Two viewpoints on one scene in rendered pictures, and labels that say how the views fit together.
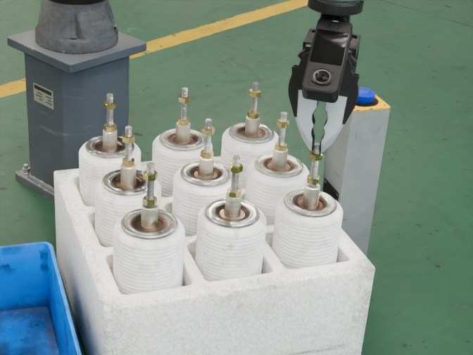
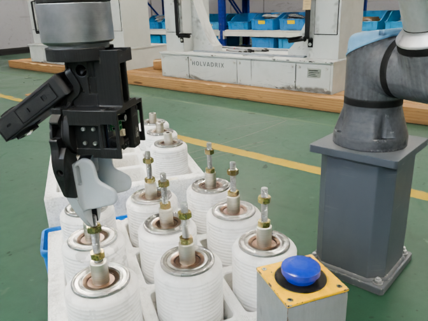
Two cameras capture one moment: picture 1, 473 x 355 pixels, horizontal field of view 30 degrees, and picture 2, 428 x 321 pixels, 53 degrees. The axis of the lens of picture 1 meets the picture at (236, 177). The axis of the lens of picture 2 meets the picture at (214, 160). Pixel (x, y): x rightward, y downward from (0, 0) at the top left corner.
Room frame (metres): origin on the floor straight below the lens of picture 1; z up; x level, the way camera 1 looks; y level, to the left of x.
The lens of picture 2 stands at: (1.27, -0.58, 0.58)
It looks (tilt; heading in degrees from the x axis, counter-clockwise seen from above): 20 degrees down; 93
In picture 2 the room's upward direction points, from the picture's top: 2 degrees counter-clockwise
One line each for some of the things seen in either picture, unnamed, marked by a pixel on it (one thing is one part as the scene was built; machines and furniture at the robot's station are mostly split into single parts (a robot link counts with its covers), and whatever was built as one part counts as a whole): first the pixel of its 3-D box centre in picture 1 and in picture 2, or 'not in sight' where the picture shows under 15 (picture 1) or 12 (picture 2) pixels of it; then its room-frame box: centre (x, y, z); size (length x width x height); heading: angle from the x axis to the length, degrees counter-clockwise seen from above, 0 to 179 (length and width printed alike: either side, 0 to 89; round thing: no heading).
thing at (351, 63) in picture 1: (331, 40); (93, 102); (1.12, -0.11, 0.49); 0.09 x 0.08 x 0.12; 169
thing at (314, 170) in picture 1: (314, 168); (95, 242); (1.09, -0.11, 0.31); 0.01 x 0.01 x 0.08
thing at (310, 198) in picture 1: (311, 195); (99, 271); (1.09, -0.11, 0.26); 0.02 x 0.02 x 0.03
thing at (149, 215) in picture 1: (149, 215); not in sight; (1.01, 0.11, 0.26); 0.02 x 0.02 x 0.03
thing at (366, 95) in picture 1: (362, 96); (300, 272); (1.34, -0.19, 0.32); 0.04 x 0.04 x 0.02
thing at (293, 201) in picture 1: (310, 203); (100, 280); (1.09, -0.11, 0.25); 0.08 x 0.08 x 0.01
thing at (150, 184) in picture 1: (150, 189); not in sight; (1.01, 0.11, 0.30); 0.01 x 0.01 x 0.08
